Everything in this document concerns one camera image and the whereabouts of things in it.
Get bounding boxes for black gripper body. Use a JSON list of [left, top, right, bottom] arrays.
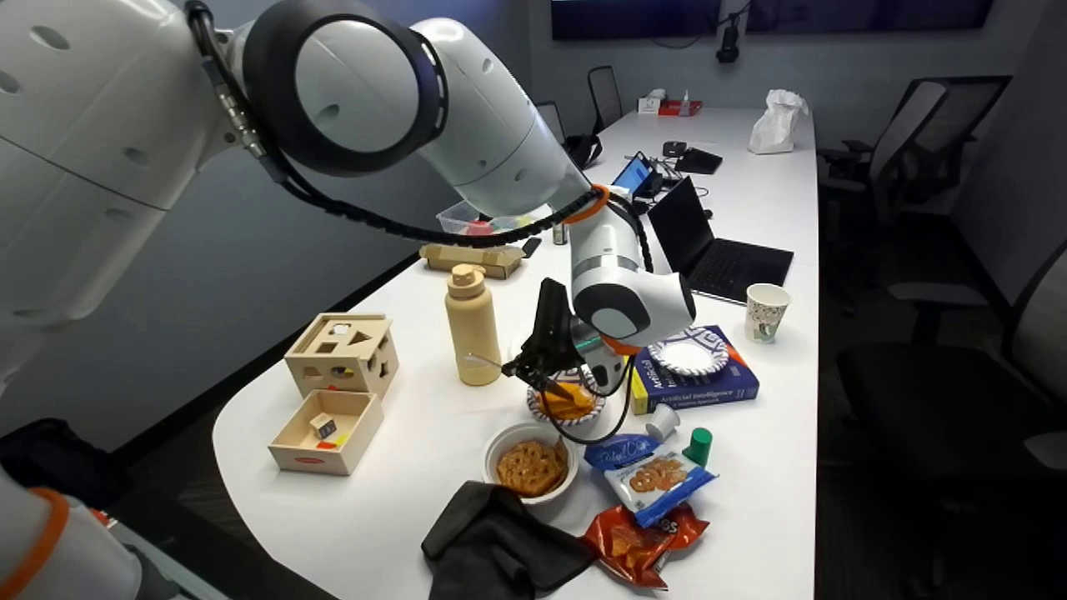
[[569, 341, 625, 392]]

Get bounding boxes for patterned paper bowl with chips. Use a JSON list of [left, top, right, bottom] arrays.
[[526, 377, 609, 433]]

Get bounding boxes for white bowl of pretzels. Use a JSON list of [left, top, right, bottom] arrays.
[[481, 421, 582, 511]]

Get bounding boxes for small white bottle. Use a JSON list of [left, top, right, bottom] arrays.
[[648, 399, 682, 444]]

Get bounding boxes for blue snack bag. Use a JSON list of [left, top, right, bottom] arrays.
[[582, 429, 721, 531]]

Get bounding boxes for beige water bottle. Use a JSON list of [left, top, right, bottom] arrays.
[[444, 260, 506, 389]]

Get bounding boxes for small green bottle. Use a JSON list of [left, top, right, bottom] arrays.
[[680, 424, 716, 471]]

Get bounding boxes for orange snack bag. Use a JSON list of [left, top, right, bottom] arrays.
[[582, 499, 710, 589]]

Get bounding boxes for open black laptop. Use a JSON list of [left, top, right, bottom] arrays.
[[648, 178, 796, 306]]

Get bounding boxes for black cloth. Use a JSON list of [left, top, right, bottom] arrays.
[[417, 478, 595, 600]]

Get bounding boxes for paper coffee cup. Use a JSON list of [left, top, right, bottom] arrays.
[[743, 280, 792, 342]]

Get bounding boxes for tablet with blue screen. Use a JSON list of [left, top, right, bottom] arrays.
[[609, 150, 661, 199]]

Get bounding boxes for clear plastic storage bin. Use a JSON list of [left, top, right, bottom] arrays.
[[433, 198, 558, 242]]

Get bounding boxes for black pouch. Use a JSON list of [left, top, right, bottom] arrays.
[[562, 131, 606, 173]]

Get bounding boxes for wooden shape sorter cube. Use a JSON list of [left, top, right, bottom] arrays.
[[282, 309, 402, 399]]

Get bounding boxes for black flat case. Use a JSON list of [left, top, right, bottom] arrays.
[[676, 144, 726, 178]]

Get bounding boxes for black office chair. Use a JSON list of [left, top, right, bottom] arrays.
[[818, 73, 1013, 227], [582, 64, 625, 133]]

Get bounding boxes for open wooden box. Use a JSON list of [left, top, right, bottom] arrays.
[[266, 386, 385, 481]]

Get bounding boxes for black webcam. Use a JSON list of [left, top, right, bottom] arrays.
[[713, 0, 749, 68]]

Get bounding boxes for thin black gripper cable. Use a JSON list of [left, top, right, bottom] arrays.
[[520, 353, 640, 448]]

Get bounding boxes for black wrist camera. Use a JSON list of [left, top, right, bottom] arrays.
[[500, 277, 582, 392]]

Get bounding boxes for black corrugated cable conduit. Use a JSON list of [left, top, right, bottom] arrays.
[[181, 0, 654, 277]]

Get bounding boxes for black wall monitor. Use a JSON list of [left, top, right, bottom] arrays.
[[550, 0, 726, 42], [743, 0, 998, 33]]

